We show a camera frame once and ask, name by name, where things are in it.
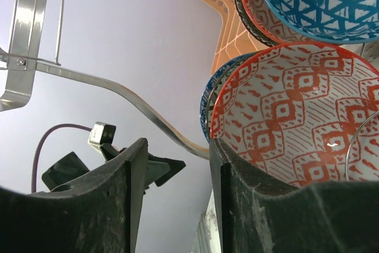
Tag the peach plastic file organizer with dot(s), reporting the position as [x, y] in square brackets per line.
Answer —
[234, 38]

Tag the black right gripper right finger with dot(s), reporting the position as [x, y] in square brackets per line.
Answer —
[259, 213]

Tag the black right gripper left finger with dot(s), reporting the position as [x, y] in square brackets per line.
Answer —
[97, 214]

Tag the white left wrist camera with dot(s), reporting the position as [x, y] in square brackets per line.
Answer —
[100, 134]

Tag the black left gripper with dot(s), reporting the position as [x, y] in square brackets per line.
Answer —
[137, 167]

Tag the blue floral patterned bowl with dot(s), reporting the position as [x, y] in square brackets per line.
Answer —
[210, 86]

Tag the red diamond patterned bowl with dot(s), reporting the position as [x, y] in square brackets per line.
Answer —
[302, 112]

